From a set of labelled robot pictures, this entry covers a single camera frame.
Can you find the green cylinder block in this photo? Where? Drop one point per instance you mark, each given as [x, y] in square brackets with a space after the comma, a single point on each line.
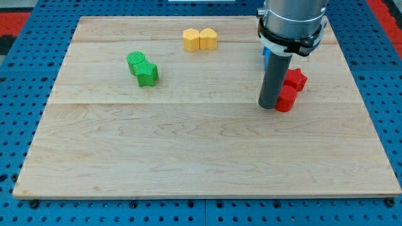
[135, 61]

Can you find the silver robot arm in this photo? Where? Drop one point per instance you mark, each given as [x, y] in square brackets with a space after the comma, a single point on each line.
[289, 27]

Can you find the green star block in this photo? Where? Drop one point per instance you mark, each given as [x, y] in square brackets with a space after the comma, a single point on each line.
[147, 74]

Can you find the yellow hexagon block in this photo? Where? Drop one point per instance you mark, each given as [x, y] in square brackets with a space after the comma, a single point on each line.
[191, 39]

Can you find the wooden board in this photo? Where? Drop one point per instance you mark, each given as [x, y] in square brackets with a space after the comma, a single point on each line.
[199, 132]

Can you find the red cylinder block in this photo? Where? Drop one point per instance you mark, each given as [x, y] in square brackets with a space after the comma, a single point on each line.
[286, 99]

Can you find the blue block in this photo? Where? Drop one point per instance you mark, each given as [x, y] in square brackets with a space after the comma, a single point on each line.
[266, 54]

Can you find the yellow heart block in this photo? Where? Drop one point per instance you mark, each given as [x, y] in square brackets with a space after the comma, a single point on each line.
[208, 39]

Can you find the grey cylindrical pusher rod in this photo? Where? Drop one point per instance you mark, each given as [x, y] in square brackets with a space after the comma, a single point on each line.
[274, 77]

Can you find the red star block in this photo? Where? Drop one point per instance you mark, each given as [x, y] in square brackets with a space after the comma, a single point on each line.
[296, 79]

